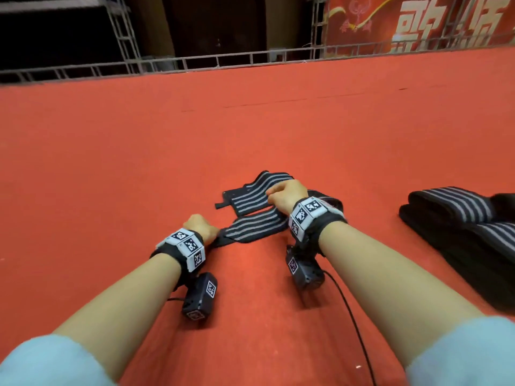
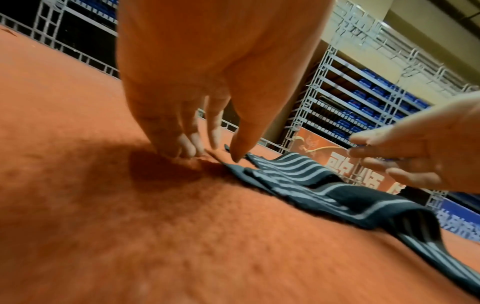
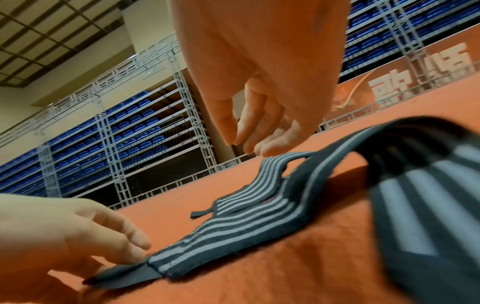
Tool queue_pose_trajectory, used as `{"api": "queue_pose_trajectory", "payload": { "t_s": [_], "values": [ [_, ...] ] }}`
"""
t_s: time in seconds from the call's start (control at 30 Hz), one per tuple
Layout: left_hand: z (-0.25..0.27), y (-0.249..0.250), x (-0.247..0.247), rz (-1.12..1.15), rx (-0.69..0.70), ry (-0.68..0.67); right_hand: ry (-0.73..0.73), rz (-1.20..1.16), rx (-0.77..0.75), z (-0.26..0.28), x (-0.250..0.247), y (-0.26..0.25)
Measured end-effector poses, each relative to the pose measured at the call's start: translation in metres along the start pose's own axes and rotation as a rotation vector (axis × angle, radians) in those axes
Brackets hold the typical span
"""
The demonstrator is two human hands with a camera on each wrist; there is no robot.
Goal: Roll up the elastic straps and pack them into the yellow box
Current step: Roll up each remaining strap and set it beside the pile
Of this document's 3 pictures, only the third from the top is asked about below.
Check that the person's left hand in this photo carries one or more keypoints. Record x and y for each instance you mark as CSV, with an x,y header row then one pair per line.
x,y
52,237

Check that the person's right hand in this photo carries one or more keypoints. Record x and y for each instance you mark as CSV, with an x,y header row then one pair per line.
x,y
262,53

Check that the metal truss column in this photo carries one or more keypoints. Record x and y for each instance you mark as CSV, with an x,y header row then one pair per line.
x,y
193,119
401,29

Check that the tiered bleacher seats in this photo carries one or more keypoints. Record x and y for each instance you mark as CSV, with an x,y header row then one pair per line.
x,y
135,136
442,18

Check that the metal railing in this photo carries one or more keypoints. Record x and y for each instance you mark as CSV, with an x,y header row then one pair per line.
x,y
187,180

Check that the red banner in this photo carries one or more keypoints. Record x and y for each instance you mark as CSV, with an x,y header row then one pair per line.
x,y
442,65

